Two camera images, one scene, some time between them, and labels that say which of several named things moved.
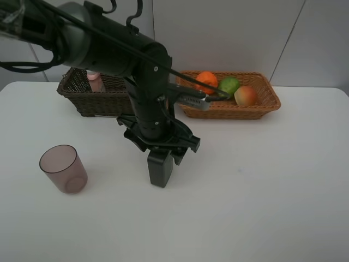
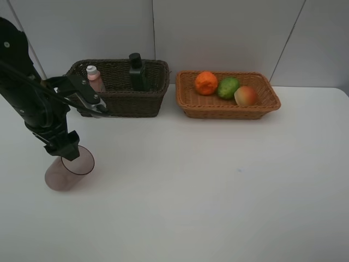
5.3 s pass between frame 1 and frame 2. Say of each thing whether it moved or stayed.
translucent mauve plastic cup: moved
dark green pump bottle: moved
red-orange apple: stayed
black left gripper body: moved
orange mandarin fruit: stayed
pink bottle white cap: stayed
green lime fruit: stayed
